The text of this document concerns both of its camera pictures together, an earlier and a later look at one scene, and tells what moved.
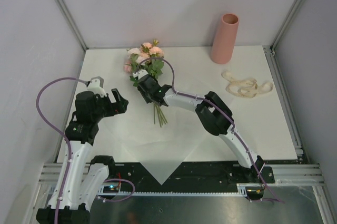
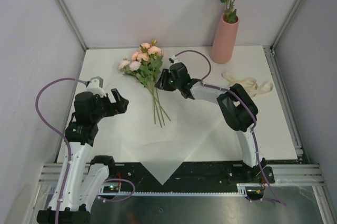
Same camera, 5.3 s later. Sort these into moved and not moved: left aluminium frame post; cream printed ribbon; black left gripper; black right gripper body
Moved: black right gripper body
Not moved: cream printed ribbon; black left gripper; left aluminium frame post
